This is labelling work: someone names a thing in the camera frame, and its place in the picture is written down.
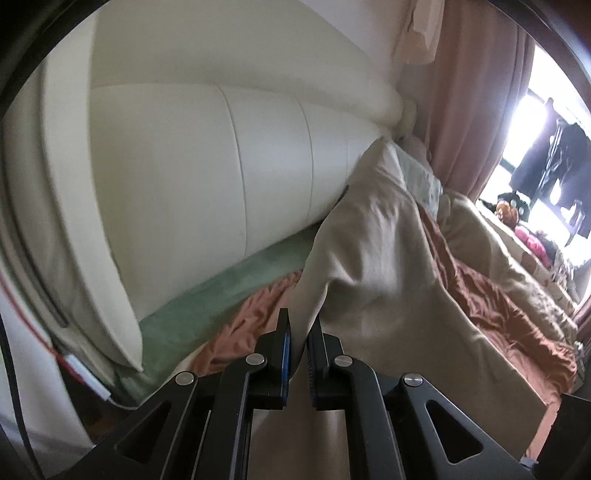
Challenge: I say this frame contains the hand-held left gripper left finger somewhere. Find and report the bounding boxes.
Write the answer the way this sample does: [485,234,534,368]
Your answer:
[92,308,294,480]

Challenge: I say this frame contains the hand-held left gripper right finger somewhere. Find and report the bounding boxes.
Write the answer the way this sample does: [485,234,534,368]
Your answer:
[305,318,541,480]

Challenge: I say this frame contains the dark hanging clothes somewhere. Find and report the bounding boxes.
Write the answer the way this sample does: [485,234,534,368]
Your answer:
[512,96,591,209]

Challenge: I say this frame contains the green blanket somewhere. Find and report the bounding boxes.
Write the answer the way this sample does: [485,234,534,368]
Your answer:
[113,225,320,408]

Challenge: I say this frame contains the rust brown blanket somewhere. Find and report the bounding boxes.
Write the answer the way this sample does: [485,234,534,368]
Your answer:
[189,203,580,462]

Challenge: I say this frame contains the pale patterned pillow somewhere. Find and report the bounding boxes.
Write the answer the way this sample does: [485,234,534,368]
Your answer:
[396,140,445,216]

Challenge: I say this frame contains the beige duvet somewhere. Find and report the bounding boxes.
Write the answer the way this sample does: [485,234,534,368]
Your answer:
[436,188,580,334]

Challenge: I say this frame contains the white padded headboard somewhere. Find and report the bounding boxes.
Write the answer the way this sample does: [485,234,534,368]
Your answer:
[4,0,408,372]

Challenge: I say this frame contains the orange stuffed toy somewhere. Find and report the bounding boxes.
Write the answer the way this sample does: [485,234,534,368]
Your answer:
[493,191,533,228]

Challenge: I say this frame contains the stuffed toy doll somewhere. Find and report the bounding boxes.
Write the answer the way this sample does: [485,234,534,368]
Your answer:
[514,223,551,265]

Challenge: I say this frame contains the floral patterned quilt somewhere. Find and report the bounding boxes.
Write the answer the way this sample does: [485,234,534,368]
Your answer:
[549,239,591,317]

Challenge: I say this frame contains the pink curtain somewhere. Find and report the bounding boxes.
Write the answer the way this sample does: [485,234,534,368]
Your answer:
[416,0,537,205]

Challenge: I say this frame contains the bright window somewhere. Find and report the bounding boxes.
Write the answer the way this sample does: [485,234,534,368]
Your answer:
[480,41,591,252]

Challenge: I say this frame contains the cream hanging cloth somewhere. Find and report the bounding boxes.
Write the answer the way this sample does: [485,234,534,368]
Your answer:
[392,0,447,66]

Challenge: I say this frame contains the white charger cable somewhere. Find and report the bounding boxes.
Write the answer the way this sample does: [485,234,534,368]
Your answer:
[59,352,140,410]

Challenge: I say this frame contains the red cable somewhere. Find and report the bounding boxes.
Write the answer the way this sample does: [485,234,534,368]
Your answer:
[0,257,93,380]

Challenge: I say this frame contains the black cable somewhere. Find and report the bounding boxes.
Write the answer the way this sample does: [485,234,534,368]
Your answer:
[0,318,48,480]

